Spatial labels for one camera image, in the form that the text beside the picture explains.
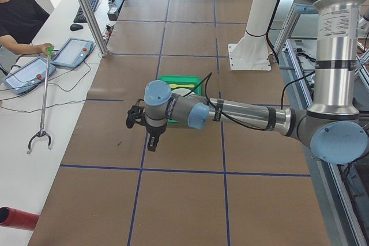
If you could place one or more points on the aluminium side frame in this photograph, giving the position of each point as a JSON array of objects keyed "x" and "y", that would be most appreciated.
[{"x": 342, "y": 190}]

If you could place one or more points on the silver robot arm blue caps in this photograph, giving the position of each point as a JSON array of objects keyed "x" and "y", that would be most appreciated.
[{"x": 329, "y": 126}]

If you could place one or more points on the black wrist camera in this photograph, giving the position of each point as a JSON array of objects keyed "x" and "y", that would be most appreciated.
[{"x": 135, "y": 115}]

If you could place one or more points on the left blue teach pendant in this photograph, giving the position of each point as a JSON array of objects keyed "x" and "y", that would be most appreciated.
[{"x": 27, "y": 77}]

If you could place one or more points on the person in black shirt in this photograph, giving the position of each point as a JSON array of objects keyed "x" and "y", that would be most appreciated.
[{"x": 21, "y": 20}]

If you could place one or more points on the person's hand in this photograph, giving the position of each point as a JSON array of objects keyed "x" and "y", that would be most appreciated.
[{"x": 46, "y": 49}]

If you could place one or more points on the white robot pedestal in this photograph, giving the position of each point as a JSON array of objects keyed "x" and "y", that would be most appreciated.
[{"x": 251, "y": 52}]

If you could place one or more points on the white round plate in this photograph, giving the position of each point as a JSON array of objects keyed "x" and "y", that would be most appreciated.
[{"x": 183, "y": 91}]

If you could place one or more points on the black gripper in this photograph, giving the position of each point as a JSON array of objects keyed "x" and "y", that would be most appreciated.
[{"x": 155, "y": 131}]

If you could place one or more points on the aluminium frame post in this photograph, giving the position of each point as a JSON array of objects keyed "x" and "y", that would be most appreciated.
[{"x": 94, "y": 27}]

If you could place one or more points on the right blue teach pendant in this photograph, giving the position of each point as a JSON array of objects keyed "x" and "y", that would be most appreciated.
[{"x": 73, "y": 53}]

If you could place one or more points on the red tube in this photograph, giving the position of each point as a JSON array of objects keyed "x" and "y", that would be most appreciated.
[{"x": 18, "y": 219}]

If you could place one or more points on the black computer mouse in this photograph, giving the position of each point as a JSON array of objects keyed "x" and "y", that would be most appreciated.
[{"x": 76, "y": 27}]

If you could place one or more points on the blue teach pendant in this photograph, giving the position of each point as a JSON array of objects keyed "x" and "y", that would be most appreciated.
[
  {"x": 27, "y": 77},
  {"x": 73, "y": 53}
]

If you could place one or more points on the brown paper table cover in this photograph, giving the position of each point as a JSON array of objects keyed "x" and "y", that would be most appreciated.
[{"x": 222, "y": 185}]

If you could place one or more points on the yellow plastic spoon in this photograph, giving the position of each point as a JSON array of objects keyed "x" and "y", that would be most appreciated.
[{"x": 175, "y": 86}]

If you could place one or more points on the metal reacher grabber tool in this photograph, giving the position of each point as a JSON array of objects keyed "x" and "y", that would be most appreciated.
[{"x": 42, "y": 132}]

